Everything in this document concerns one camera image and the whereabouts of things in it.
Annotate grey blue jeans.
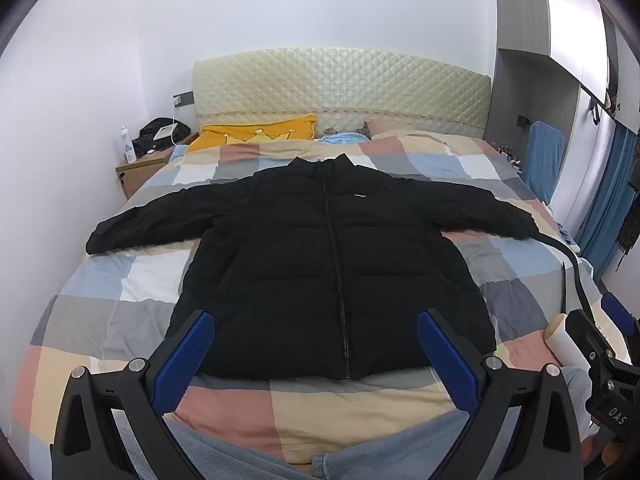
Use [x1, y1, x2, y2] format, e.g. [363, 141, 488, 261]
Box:
[107, 366, 593, 480]

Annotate black bag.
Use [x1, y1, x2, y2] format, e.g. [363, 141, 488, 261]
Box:
[132, 117, 193, 157]

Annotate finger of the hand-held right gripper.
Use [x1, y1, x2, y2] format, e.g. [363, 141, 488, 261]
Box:
[601, 292, 640, 337]
[565, 309, 612, 361]

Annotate blue towel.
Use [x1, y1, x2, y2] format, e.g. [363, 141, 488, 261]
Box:
[522, 121, 565, 206]

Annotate white bottle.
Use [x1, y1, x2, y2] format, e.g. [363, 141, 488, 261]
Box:
[120, 126, 137, 163]

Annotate pink pillow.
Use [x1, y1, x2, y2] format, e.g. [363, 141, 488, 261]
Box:
[367, 119, 481, 141]

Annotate yellow pillow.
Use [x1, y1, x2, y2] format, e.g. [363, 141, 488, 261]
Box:
[186, 114, 318, 153]

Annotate cream quilted headboard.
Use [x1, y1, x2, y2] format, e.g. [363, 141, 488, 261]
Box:
[192, 47, 492, 141]

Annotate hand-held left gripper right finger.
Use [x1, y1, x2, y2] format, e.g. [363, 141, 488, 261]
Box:
[416, 308, 587, 480]

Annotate black puffer jacket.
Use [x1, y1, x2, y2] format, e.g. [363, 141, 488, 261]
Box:
[85, 155, 541, 381]

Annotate wooden nightstand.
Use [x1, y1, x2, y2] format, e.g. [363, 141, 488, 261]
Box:
[116, 132, 201, 200]

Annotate light blue pillow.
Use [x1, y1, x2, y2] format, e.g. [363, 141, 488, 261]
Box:
[317, 131, 371, 145]

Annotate blue curtain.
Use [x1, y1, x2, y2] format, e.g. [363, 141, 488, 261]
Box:
[575, 120, 640, 281]

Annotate cream white cloth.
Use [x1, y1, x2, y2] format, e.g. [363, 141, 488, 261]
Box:
[544, 315, 583, 367]

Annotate black strap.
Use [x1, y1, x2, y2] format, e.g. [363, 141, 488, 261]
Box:
[536, 231, 598, 317]

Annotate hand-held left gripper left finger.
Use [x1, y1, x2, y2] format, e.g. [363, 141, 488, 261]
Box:
[51, 309, 216, 480]

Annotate dark hanging cloth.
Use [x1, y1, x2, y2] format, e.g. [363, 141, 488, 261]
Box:
[616, 199, 640, 272]

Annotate checkered blanket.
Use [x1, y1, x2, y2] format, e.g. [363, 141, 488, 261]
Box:
[10, 130, 616, 467]

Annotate grey wardrobe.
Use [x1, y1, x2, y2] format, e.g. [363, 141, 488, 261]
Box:
[492, 0, 640, 241]

